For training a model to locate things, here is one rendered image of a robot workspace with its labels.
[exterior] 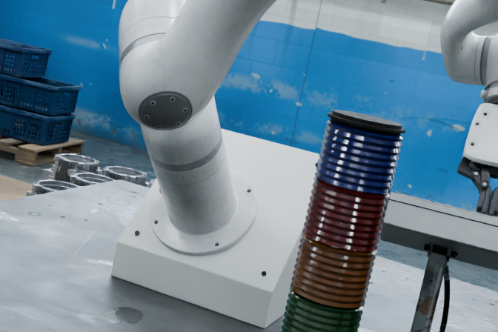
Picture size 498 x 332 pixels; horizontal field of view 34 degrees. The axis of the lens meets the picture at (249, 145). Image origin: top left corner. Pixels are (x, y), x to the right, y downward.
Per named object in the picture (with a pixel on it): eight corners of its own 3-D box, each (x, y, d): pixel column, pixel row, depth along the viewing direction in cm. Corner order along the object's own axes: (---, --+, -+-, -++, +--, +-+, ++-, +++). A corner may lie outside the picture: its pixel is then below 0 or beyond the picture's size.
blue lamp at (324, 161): (394, 188, 66) (407, 133, 65) (386, 199, 60) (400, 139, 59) (321, 170, 67) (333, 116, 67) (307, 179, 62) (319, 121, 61)
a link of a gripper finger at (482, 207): (473, 166, 118) (463, 208, 115) (496, 171, 117) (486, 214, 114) (470, 176, 121) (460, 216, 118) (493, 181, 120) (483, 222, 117)
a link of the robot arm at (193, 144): (148, 176, 127) (110, 64, 109) (144, 91, 139) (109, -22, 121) (225, 163, 127) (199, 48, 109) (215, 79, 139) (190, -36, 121)
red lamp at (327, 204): (382, 242, 66) (394, 188, 66) (372, 259, 61) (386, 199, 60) (310, 224, 68) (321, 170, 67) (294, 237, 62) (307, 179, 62)
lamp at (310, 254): (369, 295, 67) (382, 242, 66) (359, 316, 61) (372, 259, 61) (299, 276, 69) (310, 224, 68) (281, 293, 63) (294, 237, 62)
